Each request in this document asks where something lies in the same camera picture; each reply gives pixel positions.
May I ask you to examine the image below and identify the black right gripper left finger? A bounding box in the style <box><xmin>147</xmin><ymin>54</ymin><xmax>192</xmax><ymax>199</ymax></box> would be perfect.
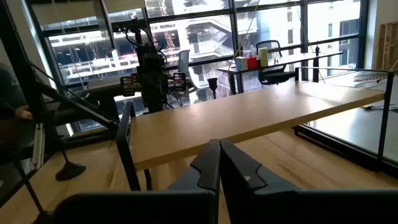
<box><xmin>54</xmin><ymin>139</ymin><xmax>222</xmax><ymax>224</ymax></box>

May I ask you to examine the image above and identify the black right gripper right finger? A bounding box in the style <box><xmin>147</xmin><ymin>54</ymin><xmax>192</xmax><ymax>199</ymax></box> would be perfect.
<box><xmin>221</xmin><ymin>139</ymin><xmax>398</xmax><ymax>224</ymax></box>

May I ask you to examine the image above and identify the blue box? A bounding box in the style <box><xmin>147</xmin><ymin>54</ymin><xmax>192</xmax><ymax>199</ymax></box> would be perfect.
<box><xmin>235</xmin><ymin>56</ymin><xmax>248</xmax><ymax>71</ymax></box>

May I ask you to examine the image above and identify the black office chair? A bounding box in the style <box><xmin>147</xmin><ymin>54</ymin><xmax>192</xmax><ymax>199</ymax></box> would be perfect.
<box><xmin>255</xmin><ymin>39</ymin><xmax>296</xmax><ymax>85</ymax></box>

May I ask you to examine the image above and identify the person's hand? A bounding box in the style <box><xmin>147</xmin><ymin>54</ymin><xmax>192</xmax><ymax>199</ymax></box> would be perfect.
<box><xmin>14</xmin><ymin>105</ymin><xmax>34</xmax><ymax>121</ymax></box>

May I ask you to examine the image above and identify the long office desk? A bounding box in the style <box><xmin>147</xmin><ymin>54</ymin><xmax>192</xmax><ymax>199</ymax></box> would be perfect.
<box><xmin>216</xmin><ymin>51</ymin><xmax>344</xmax><ymax>95</ymax></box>

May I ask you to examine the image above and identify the black desk pole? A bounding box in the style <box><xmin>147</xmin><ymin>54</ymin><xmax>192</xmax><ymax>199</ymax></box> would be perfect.
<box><xmin>313</xmin><ymin>45</ymin><xmax>320</xmax><ymax>83</ymax></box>

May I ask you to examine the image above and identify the wooden pallet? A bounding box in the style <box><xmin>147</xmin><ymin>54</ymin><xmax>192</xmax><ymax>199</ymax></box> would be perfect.
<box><xmin>376</xmin><ymin>21</ymin><xmax>398</xmax><ymax>71</ymax></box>

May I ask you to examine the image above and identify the wooden shelf black metal frame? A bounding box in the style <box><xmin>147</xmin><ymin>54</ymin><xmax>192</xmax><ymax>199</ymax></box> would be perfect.
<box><xmin>115</xmin><ymin>67</ymin><xmax>395</xmax><ymax>191</ymax></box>

